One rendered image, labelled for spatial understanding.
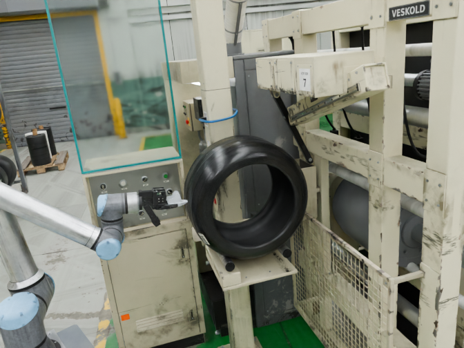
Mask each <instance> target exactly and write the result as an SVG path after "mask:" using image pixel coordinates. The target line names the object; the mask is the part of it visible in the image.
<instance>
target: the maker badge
mask: <svg viewBox="0 0 464 348"><path fill-rule="evenodd" d="M429 5H430V0H425V1H419V2H415V3H409V4H405V5H401V6H395V7H391V8H389V21H395V20H400V19H408V18H414V17H422V16H427V15H429Z"/></svg>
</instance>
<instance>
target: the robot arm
mask: <svg viewBox="0 0 464 348"><path fill-rule="evenodd" d="M187 202H188V201H187V200H181V197H180V194H179V192H178V191H174V192H173V194H172V196H168V197H166V191H165V188H164V187H155V188H152V189H151V190H149V191H142V190H139V194H138V195H137V192H133V193H116V194H105V195H100V196H99V197H98V199H97V216H99V217H101V228H98V227H96V226H94V225H92V224H90V223H88V222H85V221H83V220H81V219H79V218H78V217H75V216H73V215H71V214H69V213H66V212H64V211H62V210H60V209H58V208H55V207H53V206H51V205H49V204H47V203H45V202H42V201H41V200H38V199H37V198H35V197H32V196H30V195H28V194H26V193H23V192H21V191H19V190H17V189H15V188H12V187H11V186H8V185H7V184H4V183H2V182H1V178H0V259H1V261H2V263H3V266H4V268H5V270H6V273H7V274H8V277H9V279H10V280H9V282H8V283H7V288H8V291H9V292H10V295H11V297H10V296H9V297H8V298H6V299H5V300H3V301H2V302H1V303H0V333H1V337H2V340H3V343H4V346H5V348H56V347H55V344H54V342H53V341H52V340H51V339H49V337H48V336H47V334H46V330H45V327H44V318H45V316H46V313H47V310H48V308H49V305H50V302H51V300H52V298H53V296H54V293H55V282H54V280H53V278H52V277H51V276H50V275H49V274H47V273H45V272H44V270H43V269H40V268H37V266H36V264H35V261H34V259H33V257H32V254H31V252H30V249H29V247H28V244H27V242H26V239H25V238H24V235H23V233H22V230H21V227H20V226H19V223H18V221H17V218H16V216H18V217H21V218H23V219H25V220H27V221H29V222H32V223H34V224H36V225H39V226H41V227H43V228H45V229H48V230H49V231H52V232H54V233H56V234H59V235H61V236H63V237H65V238H68V239H69V240H72V241H74V242H77V243H79V244H81V245H84V246H85V247H88V248H89V249H91V250H93V251H96V254H97V255H98V257H99V258H101V259H102V260H112V259H114V258H116V257H117V256H118V255H119V253H120V251H121V249H122V243H123V241H124V223H123V214H131V213H138V210H139V211H142V206H143V207H144V209H145V211H146V212H147V214H148V216H149V217H150V219H151V222H152V224H153V225H154V226H156V227H157V226H159V225H160V219H159V218H158V217H157V216H156V214H155V213H154V212H153V210H154V209H155V210H164V209H173V208H176V207H179V206H182V205H184V204H186V203H187Z"/></svg>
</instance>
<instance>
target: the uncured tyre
mask: <svg viewBox="0 0 464 348"><path fill-rule="evenodd" d="M252 164H266V165H267V167H268V169H269V171H270V174H271V192H270V196H269V199H268V200H267V203H266V204H265V205H264V207H263V208H262V209H261V210H260V211H259V212H258V213H257V214H256V215H254V216H253V217H251V218H249V219H248V220H245V221H243V222H236V223H227V222H221V221H219V220H216V219H215V218H213V202H214V199H215V195H216V193H217V191H218V189H219V187H220V186H221V184H222V183H223V181H224V180H225V179H226V178H227V177H228V176H230V174H232V173H233V172H235V171H237V170H238V169H240V168H242V167H245V166H248V165H252ZM184 200H187V201H188V202H187V203H186V204H185V205H184V206H185V209H186V213H187V215H188V217H189V220H190V221H191V224H192V225H193V228H194V229H195V232H196V233H197V235H198V236H199V238H200V239H201V240H202V241H203V239H202V238H201V237H200V235H199V234H198V233H201V234H203V235H204V237H205V238H206V240H207V241H208V243H209V244H206V243H205V245H207V246H208V247H209V248H210V249H212V250H214V251H215V252H217V253H219V254H221V255H223V256H226V257H228V258H234V259H239V260H248V259H254V258H259V257H262V256H264V255H267V254H270V253H272V252H274V251H275V250H277V249H279V248H280V247H281V246H282V245H284V244H285V243H286V242H287V241H288V240H289V239H290V238H291V237H292V236H293V234H294V233H295V232H296V231H297V229H298V227H299V226H300V224H301V222H302V220H303V217H304V215H305V211H306V208H307V200H308V190H307V182H306V179H305V176H304V174H303V172H302V169H301V168H300V166H299V164H298V163H297V161H296V160H295V159H294V158H293V157H292V156H291V155H290V154H289V153H288V152H286V151H285V150H284V149H283V148H280V147H279V146H276V145H275V144H272V143H271V142H268V141H267V140H265V139H262V138H260V137H256V136H252V135H234V136H230V137H226V138H224V139H221V140H219V141H217V142H215V143H213V144H211V145H210V146H208V147H207V148H206V149H204V150H203V151H202V152H201V153H200V154H199V155H198V157H197V158H196V159H195V161H194V162H193V164H192V165H191V167H190V169H189V171H188V174H187V176H186V180H185V183H184ZM203 243H204V241H203Z"/></svg>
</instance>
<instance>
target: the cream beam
mask: <svg viewBox="0 0 464 348"><path fill-rule="evenodd" d="M255 60H256V70H257V80H258V88H261V89H265V90H273V91H278V92H281V93H289V94H294V95H302V96H306V97H313V98H317V97H327V96H332V95H345V94H347V89H348V85H347V73H349V72H351V71H353V70H355V69H356V68H358V67H360V66H361V65H363V64H374V50H355V51H342V52H316V53H302V54H294V55H282V56H275V57H263V58H256V59H255ZM299 68H306V69H310V82H311V92H309V91H304V90H300V79H299Z"/></svg>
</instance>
